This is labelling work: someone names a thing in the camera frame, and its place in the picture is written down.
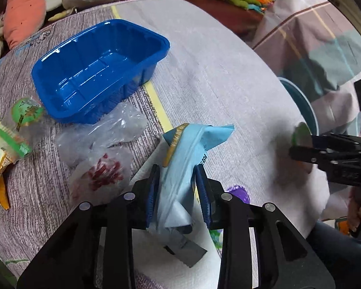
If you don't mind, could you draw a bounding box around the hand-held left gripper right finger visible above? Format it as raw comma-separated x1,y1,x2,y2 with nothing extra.
195,165,336,289

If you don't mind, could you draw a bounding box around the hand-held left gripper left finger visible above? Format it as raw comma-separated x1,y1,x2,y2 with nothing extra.
16,165,161,289

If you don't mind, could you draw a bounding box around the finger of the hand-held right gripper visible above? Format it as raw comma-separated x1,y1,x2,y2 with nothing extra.
311,133,361,149
289,146,354,171

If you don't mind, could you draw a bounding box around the purple dog-print capsule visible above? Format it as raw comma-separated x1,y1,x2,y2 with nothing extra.
225,184,251,206

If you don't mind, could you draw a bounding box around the light blue packet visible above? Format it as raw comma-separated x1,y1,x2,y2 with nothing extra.
161,123,236,269

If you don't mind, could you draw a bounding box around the teal trash bin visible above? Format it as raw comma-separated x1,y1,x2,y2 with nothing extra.
277,77,319,136

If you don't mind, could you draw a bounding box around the blue plastic tray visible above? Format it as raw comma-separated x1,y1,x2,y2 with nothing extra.
32,19,171,125

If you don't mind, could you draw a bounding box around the person's right hand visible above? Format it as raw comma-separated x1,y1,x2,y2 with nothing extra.
347,196,361,232

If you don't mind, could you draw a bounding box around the clear bag with red print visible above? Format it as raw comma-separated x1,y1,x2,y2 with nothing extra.
54,105,148,203

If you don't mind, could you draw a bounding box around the person's leg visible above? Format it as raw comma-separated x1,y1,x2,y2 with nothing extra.
306,219,361,289

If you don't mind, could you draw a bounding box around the plaid blanket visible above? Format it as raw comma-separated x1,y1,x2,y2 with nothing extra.
252,0,361,145

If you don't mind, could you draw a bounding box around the clear wrapper with green print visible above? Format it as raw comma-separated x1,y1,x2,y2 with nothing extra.
0,95,47,164

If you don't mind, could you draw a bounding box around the dark red leather sofa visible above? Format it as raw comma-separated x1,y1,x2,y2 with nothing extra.
0,0,265,38

